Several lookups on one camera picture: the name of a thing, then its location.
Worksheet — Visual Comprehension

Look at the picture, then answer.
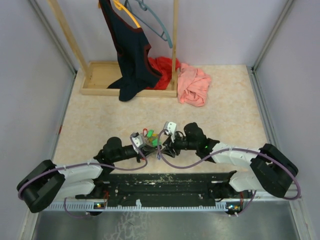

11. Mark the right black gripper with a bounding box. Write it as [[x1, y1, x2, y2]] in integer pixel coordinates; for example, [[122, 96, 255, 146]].
[[160, 130, 199, 158]]

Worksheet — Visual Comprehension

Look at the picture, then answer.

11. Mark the green key tag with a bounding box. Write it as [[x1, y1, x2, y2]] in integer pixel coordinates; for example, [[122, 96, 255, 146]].
[[151, 139, 162, 147], [146, 129, 155, 138]]

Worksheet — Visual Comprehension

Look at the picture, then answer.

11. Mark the red key tag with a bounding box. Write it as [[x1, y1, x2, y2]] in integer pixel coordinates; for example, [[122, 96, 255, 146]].
[[142, 128, 148, 135]]

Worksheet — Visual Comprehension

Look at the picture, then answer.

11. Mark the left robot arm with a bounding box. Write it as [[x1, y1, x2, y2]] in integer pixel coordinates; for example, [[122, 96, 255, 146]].
[[16, 135, 157, 213]]

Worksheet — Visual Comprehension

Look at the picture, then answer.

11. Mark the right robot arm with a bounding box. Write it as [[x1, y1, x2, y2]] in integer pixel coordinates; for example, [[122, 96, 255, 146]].
[[157, 122, 301, 200]]

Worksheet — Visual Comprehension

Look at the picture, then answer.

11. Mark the pink cloth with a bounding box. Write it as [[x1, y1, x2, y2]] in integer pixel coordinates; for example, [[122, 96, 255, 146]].
[[177, 63, 212, 107]]

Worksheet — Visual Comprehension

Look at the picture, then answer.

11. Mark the red cloth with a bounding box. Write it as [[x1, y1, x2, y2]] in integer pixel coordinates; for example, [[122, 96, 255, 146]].
[[146, 56, 173, 90]]

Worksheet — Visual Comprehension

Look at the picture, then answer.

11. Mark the wooden clothes rack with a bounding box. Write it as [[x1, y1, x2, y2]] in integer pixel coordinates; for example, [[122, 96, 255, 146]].
[[48, 0, 179, 98]]

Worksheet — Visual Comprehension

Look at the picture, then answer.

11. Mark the navy blue tank top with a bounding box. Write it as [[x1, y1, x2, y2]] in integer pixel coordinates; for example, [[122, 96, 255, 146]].
[[99, 0, 162, 102]]

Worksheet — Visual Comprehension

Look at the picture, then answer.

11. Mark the yellow hanger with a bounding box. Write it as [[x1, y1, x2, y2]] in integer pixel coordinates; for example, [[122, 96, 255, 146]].
[[112, 0, 141, 28]]

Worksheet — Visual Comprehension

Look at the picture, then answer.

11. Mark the blue grey hanger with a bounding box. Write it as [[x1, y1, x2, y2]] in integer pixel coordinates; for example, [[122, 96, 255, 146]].
[[124, 0, 174, 49]]

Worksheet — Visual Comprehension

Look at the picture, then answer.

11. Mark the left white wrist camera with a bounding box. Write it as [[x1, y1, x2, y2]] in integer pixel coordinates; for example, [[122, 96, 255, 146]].
[[130, 132, 146, 153]]

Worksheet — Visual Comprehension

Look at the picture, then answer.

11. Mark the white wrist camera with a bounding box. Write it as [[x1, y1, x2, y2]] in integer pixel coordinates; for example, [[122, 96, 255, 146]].
[[163, 121, 177, 136], [130, 132, 146, 153]]

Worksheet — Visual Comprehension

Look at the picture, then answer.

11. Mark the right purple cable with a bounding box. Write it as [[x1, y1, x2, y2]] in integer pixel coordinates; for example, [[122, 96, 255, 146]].
[[156, 128, 302, 200]]

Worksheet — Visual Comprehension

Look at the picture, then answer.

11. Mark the purple cable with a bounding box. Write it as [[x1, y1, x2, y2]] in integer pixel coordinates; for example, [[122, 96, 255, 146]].
[[156, 128, 302, 200], [17, 134, 148, 201]]

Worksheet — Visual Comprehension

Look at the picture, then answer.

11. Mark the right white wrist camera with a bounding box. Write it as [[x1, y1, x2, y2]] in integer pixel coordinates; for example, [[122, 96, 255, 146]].
[[163, 121, 177, 136]]

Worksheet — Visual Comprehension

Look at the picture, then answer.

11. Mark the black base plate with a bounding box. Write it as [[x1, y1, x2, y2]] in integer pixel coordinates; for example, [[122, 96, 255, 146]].
[[76, 172, 252, 208]]

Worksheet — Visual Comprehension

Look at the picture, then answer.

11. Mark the white slotted cable duct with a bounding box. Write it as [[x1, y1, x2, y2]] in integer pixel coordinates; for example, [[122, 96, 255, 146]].
[[45, 200, 236, 212]]

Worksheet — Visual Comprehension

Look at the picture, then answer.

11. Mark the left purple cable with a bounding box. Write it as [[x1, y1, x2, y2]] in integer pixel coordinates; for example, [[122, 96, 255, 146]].
[[17, 134, 148, 201]]

